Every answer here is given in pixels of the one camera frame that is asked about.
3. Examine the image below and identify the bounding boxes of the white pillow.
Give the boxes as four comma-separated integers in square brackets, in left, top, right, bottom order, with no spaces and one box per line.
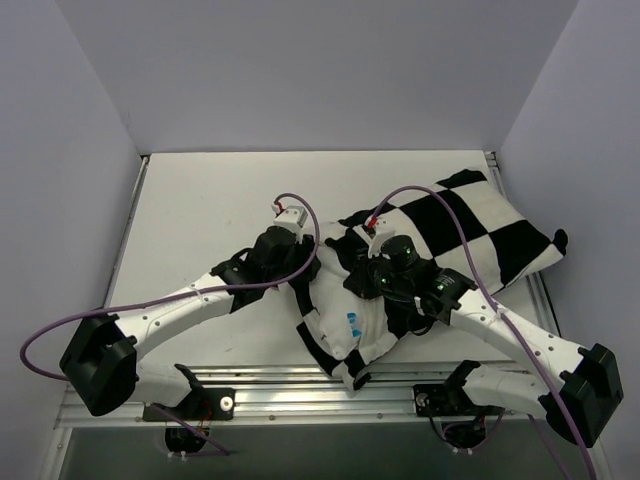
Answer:
[307,246,398,364]

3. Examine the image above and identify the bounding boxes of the black white checkered pillowcase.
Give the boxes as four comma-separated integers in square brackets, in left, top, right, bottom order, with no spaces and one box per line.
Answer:
[296,169,568,391]

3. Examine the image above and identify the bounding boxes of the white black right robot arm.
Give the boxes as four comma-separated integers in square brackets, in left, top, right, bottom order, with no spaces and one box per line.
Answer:
[345,227,624,448]

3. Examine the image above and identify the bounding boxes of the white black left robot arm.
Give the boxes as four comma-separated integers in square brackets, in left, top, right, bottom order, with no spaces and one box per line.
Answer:
[59,226,320,419]

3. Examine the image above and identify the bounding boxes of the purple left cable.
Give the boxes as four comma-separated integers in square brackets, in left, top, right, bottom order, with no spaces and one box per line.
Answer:
[19,192,322,459]

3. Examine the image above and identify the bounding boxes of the purple cable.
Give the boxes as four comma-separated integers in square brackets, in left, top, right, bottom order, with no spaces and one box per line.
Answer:
[19,192,322,459]
[364,185,599,480]

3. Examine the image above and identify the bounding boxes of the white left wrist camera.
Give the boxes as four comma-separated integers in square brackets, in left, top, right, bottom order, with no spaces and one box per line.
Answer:
[272,203,308,235]

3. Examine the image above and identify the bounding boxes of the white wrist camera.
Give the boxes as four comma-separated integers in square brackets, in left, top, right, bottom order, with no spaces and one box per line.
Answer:
[272,203,308,235]
[361,219,395,258]

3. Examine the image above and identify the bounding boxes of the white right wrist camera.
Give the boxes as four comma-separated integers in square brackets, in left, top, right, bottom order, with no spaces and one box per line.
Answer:
[361,219,395,258]

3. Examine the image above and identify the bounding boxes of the thin black wire loop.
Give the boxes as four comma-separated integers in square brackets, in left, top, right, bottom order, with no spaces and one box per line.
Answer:
[399,294,441,337]

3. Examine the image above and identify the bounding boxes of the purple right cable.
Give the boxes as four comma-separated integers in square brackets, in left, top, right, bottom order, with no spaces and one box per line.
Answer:
[364,185,599,480]

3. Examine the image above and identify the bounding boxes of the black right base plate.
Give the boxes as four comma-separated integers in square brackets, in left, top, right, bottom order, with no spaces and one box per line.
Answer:
[412,383,451,418]

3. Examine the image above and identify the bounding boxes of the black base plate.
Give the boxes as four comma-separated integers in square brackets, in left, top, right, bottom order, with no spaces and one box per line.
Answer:
[159,387,236,422]
[412,383,451,418]

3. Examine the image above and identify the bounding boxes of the aluminium front rail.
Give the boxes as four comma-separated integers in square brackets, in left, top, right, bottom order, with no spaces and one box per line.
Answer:
[54,363,546,429]

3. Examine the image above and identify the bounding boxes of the aluminium rail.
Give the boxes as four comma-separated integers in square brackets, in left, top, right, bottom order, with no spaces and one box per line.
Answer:
[54,363,546,429]
[483,151,559,331]
[99,155,150,308]

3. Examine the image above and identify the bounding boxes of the aluminium right side rail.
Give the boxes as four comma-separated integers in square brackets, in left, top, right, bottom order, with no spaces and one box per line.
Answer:
[483,151,559,331]

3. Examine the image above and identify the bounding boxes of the aluminium left side rail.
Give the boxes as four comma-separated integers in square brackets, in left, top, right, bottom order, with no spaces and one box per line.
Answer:
[99,155,150,308]

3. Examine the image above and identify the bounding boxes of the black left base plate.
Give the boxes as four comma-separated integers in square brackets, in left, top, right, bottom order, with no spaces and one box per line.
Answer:
[159,387,236,422]

